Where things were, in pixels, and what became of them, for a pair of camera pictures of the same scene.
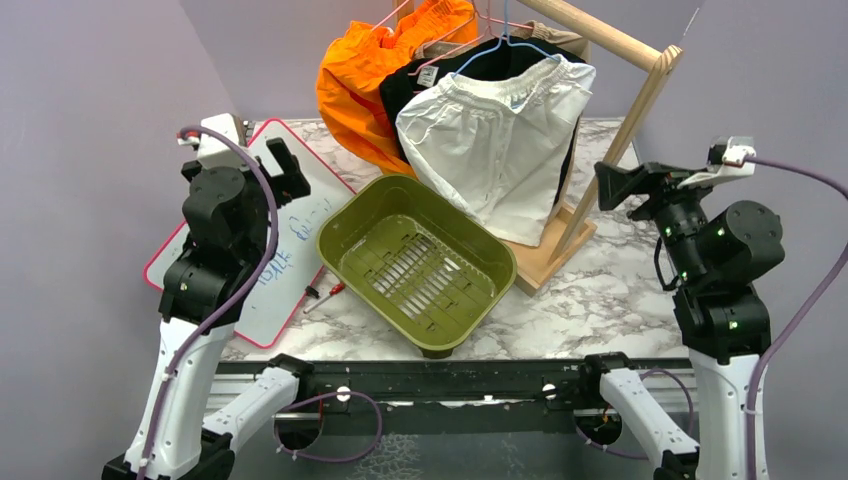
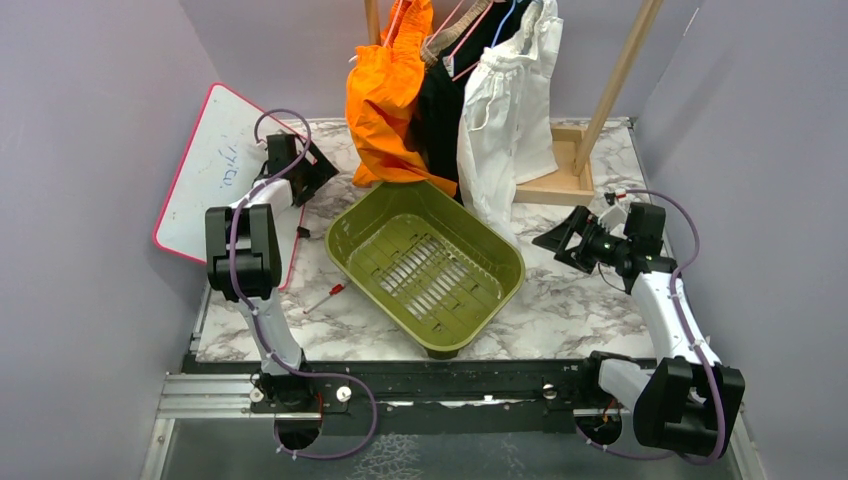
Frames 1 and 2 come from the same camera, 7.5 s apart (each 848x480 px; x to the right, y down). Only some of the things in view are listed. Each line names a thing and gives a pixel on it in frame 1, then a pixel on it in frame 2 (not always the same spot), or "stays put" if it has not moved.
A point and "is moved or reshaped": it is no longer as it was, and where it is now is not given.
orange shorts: x=355 y=58 to x=382 y=88
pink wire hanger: x=477 y=16 to x=440 y=29
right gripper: x=615 y=184 to x=586 y=225
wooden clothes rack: x=572 y=227 to x=574 y=182
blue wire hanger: x=505 y=34 to x=498 y=31
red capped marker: x=338 y=288 stays put
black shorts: x=401 y=80 to x=442 y=90
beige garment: x=536 y=31 to x=433 y=43
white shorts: x=502 y=147 is moved or reshaped
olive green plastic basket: x=426 y=269 stays put
